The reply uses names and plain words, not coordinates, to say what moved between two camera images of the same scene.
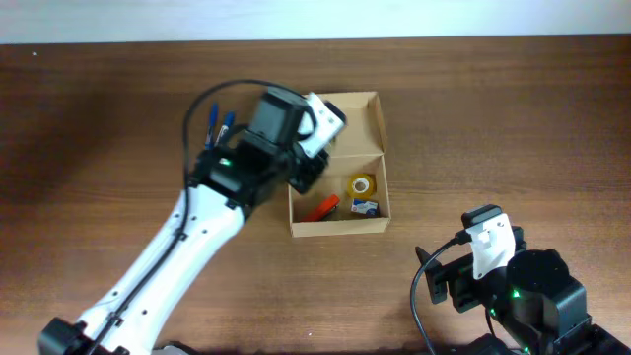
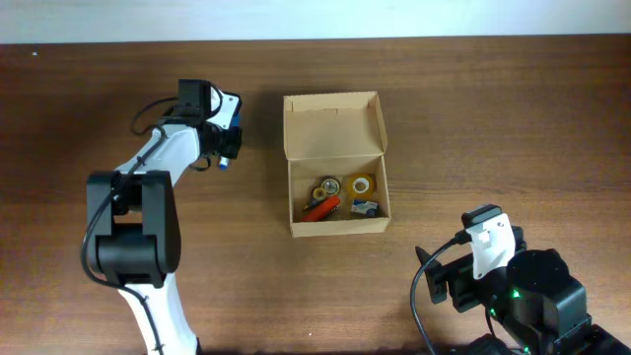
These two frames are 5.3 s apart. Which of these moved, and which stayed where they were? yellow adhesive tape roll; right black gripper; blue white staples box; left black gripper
Moved: left black gripper
Stayed: yellow adhesive tape roll; right black gripper; blue white staples box
